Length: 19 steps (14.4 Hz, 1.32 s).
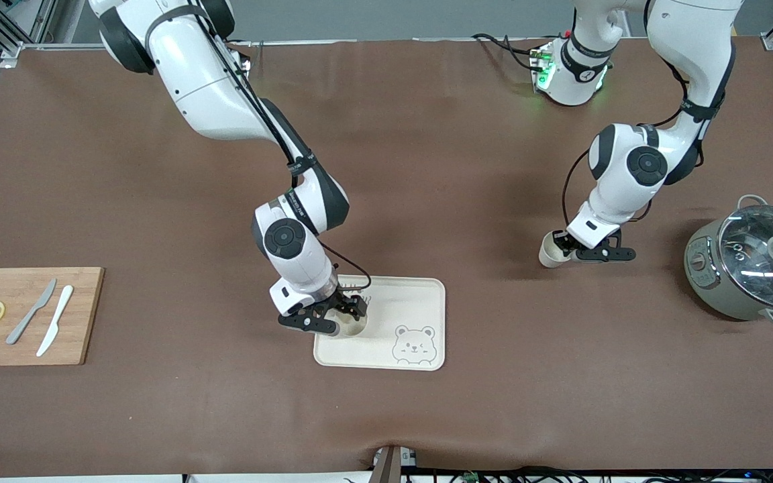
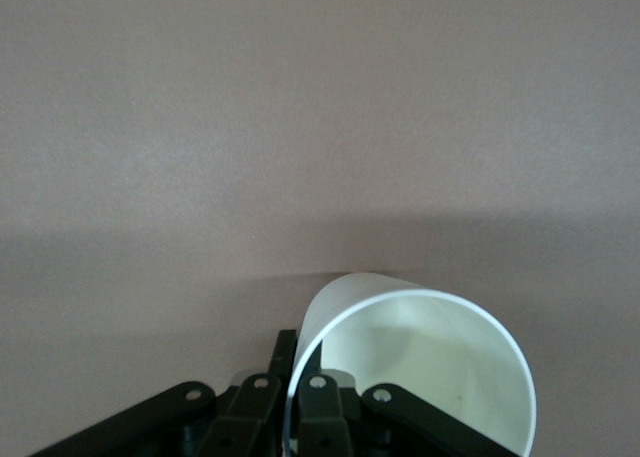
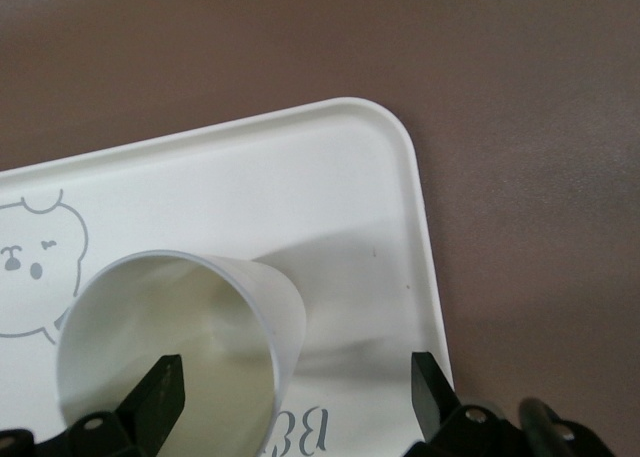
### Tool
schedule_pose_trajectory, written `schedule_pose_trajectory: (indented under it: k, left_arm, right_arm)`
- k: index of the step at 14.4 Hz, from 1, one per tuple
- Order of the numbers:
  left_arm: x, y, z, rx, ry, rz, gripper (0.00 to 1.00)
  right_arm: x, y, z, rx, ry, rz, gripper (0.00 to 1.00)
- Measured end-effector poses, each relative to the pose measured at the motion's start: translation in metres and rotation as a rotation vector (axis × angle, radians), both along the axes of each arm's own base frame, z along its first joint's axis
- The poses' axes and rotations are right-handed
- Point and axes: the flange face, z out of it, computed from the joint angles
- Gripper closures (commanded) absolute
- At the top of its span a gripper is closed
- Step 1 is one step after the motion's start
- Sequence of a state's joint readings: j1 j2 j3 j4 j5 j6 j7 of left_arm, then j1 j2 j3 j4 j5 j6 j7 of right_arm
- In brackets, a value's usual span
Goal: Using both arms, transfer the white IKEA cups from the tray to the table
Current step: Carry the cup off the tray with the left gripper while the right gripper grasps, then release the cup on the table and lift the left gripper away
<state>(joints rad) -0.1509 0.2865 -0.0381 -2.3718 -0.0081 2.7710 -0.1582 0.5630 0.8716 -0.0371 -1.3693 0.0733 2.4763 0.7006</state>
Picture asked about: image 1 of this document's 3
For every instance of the white plastic knife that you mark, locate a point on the white plastic knife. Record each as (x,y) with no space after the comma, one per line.
(56,320)

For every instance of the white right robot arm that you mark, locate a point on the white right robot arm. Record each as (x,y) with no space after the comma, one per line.
(205,74)

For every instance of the aluminium frame struts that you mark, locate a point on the aluminium frame struts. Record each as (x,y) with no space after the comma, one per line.
(14,48)

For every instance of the glass pot lid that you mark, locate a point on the glass pot lid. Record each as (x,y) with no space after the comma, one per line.
(749,261)

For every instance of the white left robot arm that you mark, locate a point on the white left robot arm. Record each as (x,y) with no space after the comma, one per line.
(692,40)

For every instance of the white IKEA cup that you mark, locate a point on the white IKEA cup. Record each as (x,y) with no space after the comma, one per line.
(549,259)
(354,329)

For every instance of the cream tray with bear print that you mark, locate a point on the cream tray with bear print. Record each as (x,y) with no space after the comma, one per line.
(400,315)

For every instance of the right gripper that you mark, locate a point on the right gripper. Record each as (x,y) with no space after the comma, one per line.
(341,304)

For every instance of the grey plastic knife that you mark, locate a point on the grey plastic knife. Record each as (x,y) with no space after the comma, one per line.
(32,311)

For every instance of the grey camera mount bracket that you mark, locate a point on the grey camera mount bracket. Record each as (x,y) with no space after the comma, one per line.
(390,466)

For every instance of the wooden cutting board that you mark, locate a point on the wooden cutting board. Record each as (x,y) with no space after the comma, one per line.
(24,352)

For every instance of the green electric cooking pot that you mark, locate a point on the green electric cooking pot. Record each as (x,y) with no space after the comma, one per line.
(708,285)

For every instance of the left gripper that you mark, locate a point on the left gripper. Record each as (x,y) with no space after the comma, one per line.
(565,243)

